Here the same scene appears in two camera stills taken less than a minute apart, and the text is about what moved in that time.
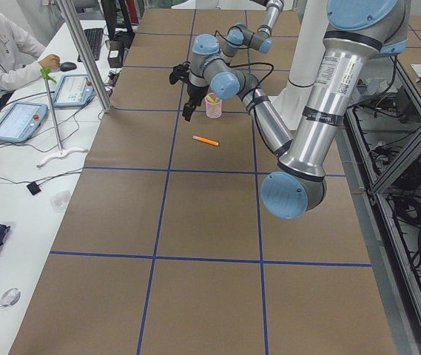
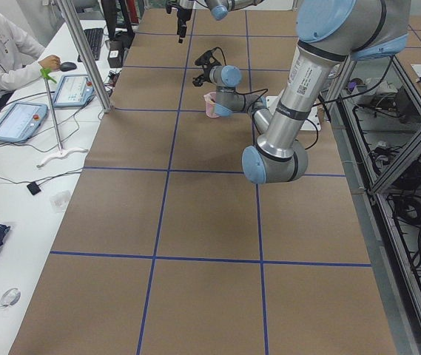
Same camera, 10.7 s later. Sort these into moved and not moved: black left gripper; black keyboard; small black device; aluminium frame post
Moved: black left gripper
Not moved: black keyboard; aluminium frame post; small black device
